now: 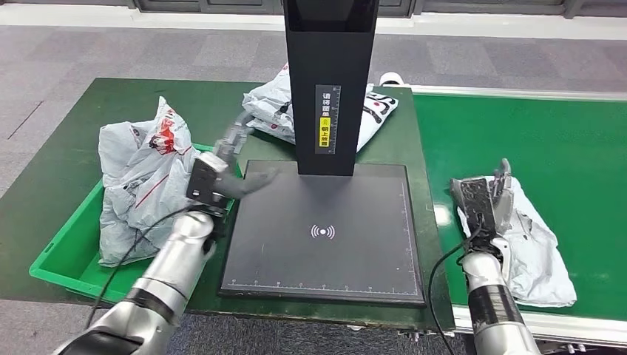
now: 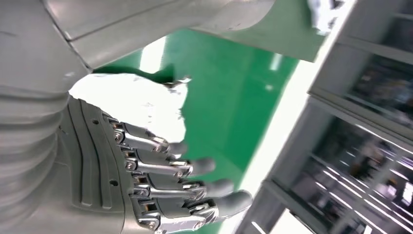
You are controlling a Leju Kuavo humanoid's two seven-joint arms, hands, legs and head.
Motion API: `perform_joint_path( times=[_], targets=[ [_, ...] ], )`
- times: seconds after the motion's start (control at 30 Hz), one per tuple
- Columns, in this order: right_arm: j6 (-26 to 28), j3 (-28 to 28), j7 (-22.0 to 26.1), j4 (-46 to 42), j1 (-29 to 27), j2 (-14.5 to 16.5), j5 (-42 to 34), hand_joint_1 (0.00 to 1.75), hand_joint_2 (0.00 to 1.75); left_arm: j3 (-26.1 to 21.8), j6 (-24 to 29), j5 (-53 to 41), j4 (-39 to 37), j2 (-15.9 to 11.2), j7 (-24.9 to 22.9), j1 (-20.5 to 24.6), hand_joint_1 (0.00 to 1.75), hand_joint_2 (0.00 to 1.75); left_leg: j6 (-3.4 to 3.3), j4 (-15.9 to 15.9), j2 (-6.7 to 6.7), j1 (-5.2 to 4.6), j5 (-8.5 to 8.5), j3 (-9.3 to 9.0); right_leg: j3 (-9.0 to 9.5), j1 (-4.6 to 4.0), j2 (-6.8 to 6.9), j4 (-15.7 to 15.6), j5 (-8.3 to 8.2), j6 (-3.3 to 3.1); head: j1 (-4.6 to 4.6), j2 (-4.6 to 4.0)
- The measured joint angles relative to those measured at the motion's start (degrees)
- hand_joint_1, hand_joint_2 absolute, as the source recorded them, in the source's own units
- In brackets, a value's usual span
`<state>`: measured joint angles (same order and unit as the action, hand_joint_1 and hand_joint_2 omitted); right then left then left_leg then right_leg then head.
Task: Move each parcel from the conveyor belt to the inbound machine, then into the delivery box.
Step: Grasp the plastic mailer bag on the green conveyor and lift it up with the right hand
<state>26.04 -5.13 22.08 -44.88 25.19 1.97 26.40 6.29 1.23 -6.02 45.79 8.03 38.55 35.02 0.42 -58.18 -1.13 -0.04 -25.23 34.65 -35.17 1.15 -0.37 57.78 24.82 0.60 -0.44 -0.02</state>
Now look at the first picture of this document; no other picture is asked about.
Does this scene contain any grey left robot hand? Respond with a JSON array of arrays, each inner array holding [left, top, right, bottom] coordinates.
[[211, 111, 281, 200]]

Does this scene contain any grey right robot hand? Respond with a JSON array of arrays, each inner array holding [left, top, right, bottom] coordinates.
[[489, 158, 516, 237]]

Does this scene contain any grey parcel with dull red print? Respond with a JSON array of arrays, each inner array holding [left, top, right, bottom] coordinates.
[[456, 175, 578, 308]]

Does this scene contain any white parcel with bright red print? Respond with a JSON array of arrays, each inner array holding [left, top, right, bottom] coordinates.
[[105, 96, 202, 246]]

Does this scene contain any grey parcel with smeared red print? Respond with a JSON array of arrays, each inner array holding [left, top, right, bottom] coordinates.
[[98, 121, 163, 268]]

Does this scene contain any white parcel with red dot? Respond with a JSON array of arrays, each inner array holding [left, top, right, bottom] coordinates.
[[246, 117, 297, 146]]

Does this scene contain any green conveyor belt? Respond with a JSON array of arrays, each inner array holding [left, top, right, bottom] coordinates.
[[413, 92, 627, 322]]

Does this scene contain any white parcel with black print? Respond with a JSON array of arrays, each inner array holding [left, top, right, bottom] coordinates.
[[242, 64, 399, 154]]

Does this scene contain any black inbound scanner machine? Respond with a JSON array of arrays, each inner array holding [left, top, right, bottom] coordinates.
[[219, 0, 427, 308]]

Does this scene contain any white conveyor roller end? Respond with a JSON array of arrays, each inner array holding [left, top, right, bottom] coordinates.
[[379, 72, 410, 89]]

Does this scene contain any dark green table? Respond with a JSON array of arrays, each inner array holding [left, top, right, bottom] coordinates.
[[0, 77, 454, 330]]

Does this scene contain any black and yellow label sticker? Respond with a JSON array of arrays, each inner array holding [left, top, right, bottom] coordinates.
[[314, 84, 342, 156]]

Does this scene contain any green plastic crate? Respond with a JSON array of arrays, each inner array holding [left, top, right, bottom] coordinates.
[[28, 143, 243, 305]]

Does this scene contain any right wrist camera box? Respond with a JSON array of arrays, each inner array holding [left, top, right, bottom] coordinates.
[[450, 177, 498, 236]]

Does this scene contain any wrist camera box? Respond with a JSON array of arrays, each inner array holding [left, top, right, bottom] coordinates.
[[186, 152, 232, 209], [450, 177, 498, 236]]

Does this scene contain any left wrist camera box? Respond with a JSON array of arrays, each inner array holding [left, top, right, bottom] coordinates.
[[186, 152, 232, 209]]

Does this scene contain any black right camera cable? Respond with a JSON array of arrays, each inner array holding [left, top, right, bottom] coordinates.
[[427, 213, 486, 355]]

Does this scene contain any silver conveyor frame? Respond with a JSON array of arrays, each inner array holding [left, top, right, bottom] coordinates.
[[411, 85, 627, 355]]

